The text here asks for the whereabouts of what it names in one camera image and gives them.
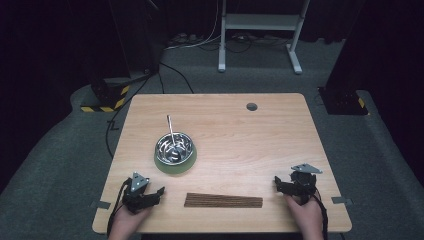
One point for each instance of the person's right hand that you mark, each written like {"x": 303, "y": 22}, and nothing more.
{"x": 308, "y": 218}

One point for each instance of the steel bowl with green base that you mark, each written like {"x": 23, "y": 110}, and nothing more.
{"x": 175, "y": 155}

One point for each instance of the black base with hazard stripes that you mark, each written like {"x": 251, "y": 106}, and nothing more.
{"x": 106, "y": 100}

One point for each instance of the white metal stand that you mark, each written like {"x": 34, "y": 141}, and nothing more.
{"x": 260, "y": 21}

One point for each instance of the black base with yellow mark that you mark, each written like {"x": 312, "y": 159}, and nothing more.
{"x": 343, "y": 101}

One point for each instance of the grey tape strip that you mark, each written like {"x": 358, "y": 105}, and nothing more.
{"x": 100, "y": 204}
{"x": 341, "y": 200}

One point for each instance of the steel spoon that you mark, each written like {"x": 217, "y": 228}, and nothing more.
{"x": 171, "y": 130}

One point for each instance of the person's left hand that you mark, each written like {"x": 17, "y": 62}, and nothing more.
{"x": 128, "y": 220}

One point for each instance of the row of brown chopsticks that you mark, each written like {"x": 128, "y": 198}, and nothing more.
{"x": 223, "y": 200}

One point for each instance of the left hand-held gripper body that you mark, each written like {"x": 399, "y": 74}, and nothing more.
{"x": 136, "y": 195}

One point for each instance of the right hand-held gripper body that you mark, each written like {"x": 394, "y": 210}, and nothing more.
{"x": 302, "y": 185}

